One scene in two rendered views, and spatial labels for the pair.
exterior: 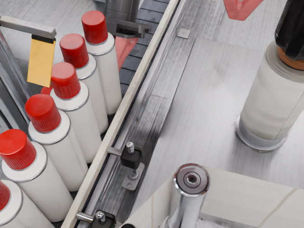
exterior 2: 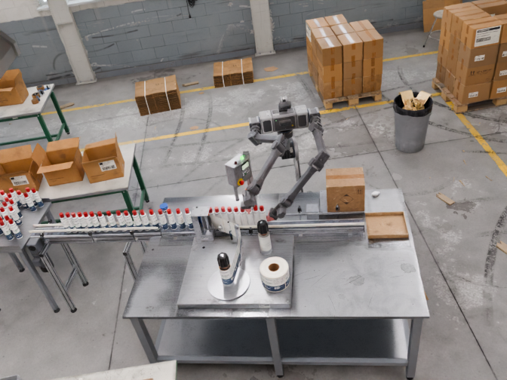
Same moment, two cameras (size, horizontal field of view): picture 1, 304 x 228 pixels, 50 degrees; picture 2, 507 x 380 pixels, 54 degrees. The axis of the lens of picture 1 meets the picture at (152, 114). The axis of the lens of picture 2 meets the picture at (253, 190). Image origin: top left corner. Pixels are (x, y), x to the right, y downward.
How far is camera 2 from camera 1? 3.60 m
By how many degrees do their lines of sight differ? 55
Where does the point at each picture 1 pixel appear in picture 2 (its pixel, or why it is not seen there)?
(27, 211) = (230, 216)
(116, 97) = not seen: hidden behind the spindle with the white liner
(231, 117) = not seen: hidden behind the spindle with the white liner
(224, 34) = (304, 243)
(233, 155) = (257, 247)
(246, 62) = (287, 245)
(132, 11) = (274, 212)
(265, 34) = (308, 252)
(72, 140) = (243, 216)
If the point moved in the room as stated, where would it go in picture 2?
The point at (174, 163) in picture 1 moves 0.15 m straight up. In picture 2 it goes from (253, 239) to (250, 225)
